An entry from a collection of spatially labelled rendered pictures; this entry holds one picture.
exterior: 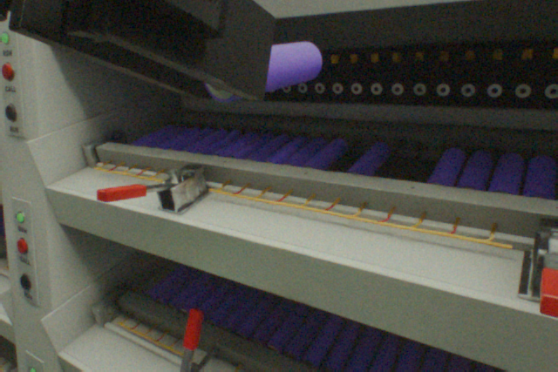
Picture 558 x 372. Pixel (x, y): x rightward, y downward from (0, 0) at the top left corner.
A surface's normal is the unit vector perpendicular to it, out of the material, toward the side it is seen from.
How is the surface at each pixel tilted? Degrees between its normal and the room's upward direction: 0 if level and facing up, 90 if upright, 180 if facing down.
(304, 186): 107
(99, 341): 17
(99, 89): 90
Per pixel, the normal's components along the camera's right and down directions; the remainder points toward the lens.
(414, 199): -0.53, 0.41
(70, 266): 0.84, 0.11
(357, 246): -0.13, -0.91
